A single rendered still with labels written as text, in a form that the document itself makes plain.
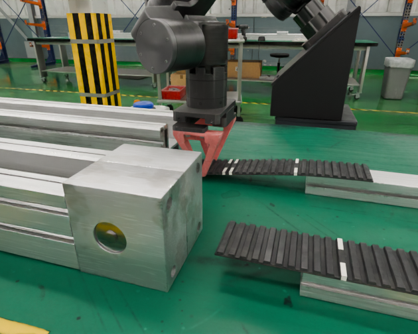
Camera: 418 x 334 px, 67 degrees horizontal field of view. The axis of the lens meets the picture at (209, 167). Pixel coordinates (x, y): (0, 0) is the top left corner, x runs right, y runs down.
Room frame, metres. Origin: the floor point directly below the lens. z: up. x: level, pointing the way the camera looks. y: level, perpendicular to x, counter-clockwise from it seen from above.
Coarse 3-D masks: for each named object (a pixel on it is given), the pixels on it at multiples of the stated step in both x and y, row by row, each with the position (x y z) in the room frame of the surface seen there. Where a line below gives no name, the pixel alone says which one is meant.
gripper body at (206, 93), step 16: (192, 80) 0.43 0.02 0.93; (208, 80) 0.42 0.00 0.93; (224, 80) 0.43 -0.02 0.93; (192, 96) 0.43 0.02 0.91; (208, 96) 0.42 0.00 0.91; (224, 96) 0.43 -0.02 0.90; (176, 112) 0.41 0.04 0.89; (192, 112) 0.40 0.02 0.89; (208, 112) 0.40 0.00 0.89; (224, 112) 0.42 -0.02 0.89
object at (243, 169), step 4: (244, 160) 0.45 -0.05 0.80; (248, 160) 0.45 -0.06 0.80; (252, 160) 0.45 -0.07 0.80; (240, 164) 0.43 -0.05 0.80; (244, 164) 0.44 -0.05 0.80; (248, 164) 0.43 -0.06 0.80; (240, 168) 0.42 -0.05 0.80; (244, 168) 0.42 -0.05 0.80; (248, 168) 0.42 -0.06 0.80; (236, 172) 0.41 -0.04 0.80; (240, 172) 0.41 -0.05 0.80; (244, 172) 0.40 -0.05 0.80
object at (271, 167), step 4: (268, 160) 0.44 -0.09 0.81; (272, 160) 0.44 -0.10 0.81; (276, 160) 0.43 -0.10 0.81; (268, 164) 0.42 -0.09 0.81; (272, 164) 0.43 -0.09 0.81; (276, 164) 0.42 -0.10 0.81; (264, 168) 0.41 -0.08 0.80; (268, 168) 0.41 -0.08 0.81; (272, 168) 0.41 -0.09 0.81; (276, 168) 0.41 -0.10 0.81; (264, 172) 0.40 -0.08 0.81; (268, 172) 0.40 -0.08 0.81; (272, 172) 0.39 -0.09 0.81; (276, 172) 0.40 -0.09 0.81
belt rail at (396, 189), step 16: (384, 176) 0.38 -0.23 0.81; (400, 176) 0.38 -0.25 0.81; (416, 176) 0.38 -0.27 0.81; (320, 192) 0.38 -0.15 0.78; (336, 192) 0.37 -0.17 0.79; (352, 192) 0.37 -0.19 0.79; (368, 192) 0.37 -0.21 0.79; (384, 192) 0.36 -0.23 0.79; (400, 192) 0.35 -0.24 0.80; (416, 192) 0.35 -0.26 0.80
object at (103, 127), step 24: (0, 120) 0.50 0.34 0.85; (24, 120) 0.48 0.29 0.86; (48, 120) 0.47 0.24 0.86; (72, 120) 0.46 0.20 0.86; (96, 120) 0.46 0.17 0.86; (120, 120) 0.46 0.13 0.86; (144, 120) 0.50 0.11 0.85; (168, 120) 0.49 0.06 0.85; (72, 144) 0.46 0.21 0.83; (96, 144) 0.45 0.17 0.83; (120, 144) 0.43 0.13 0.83; (144, 144) 0.42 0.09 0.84; (168, 144) 0.44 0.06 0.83
